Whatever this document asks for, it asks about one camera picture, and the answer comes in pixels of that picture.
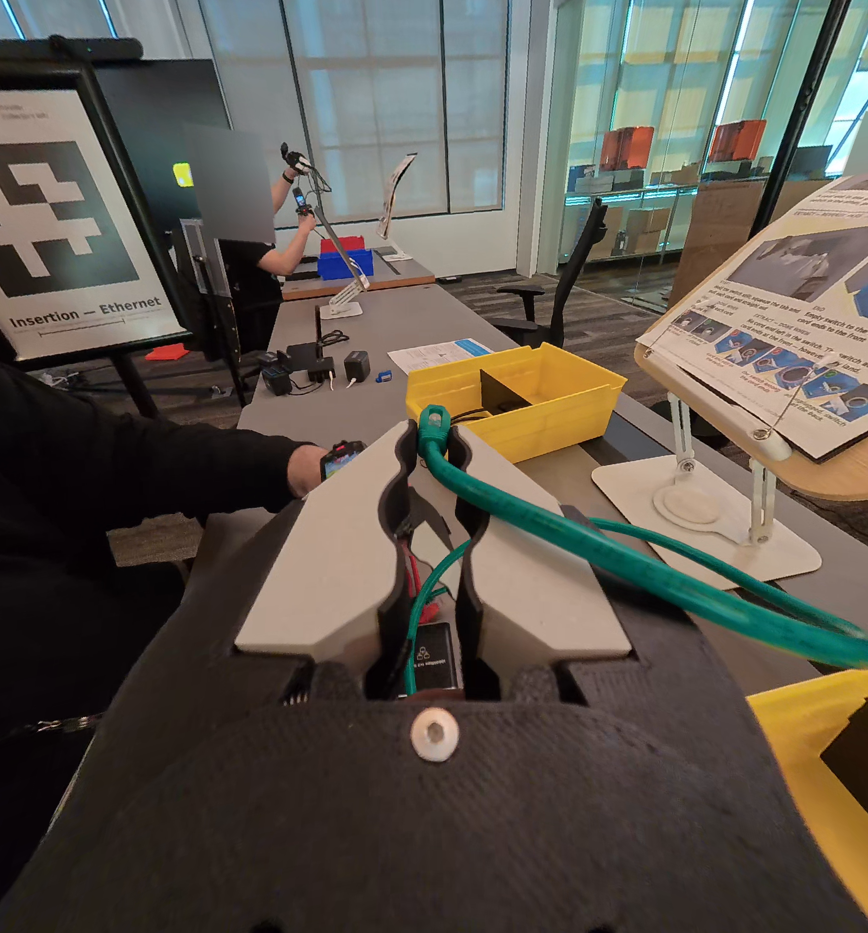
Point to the black device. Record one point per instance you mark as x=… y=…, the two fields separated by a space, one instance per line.
x=306 y=361

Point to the blue plastic bin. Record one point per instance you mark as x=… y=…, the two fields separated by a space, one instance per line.
x=343 y=266

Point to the wooden top table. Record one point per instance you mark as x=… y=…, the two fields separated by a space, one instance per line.
x=405 y=275

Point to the orange traffic cone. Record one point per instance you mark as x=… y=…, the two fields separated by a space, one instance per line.
x=166 y=353

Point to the red plastic bin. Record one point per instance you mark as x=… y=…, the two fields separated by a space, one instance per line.
x=339 y=244

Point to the printed instruction sheet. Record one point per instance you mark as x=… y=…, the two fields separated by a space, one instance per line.
x=784 y=328

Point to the white and wooden document stand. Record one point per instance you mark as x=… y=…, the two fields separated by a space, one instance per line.
x=638 y=488

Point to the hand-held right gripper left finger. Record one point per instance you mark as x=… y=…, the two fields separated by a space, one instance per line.
x=317 y=576

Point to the black ethernet splitter box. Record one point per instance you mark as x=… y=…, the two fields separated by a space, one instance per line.
x=438 y=656

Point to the yellow plastic bin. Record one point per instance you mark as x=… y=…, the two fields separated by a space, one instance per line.
x=565 y=401
x=791 y=743

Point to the black framed marker sign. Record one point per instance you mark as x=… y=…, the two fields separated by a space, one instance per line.
x=62 y=321

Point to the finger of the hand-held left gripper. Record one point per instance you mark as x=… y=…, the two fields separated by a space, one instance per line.
x=430 y=521

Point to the white paper sheet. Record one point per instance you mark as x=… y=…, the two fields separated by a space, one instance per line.
x=434 y=357

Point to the black smartwatch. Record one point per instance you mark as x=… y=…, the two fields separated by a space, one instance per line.
x=341 y=459

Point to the black floor lamp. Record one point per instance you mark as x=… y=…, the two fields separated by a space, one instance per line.
x=806 y=95

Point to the black screen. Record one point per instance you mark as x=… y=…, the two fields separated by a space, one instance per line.
x=164 y=109

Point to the black power adapter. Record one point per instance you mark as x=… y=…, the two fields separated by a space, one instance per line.
x=357 y=364

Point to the black office chair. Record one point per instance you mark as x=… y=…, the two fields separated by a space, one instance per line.
x=572 y=277

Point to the metal shelf with boxes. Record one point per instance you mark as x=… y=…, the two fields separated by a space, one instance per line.
x=660 y=189

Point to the black video bar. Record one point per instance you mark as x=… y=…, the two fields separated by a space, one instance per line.
x=62 y=47

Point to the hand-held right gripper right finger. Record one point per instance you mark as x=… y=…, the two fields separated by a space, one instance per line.
x=543 y=612

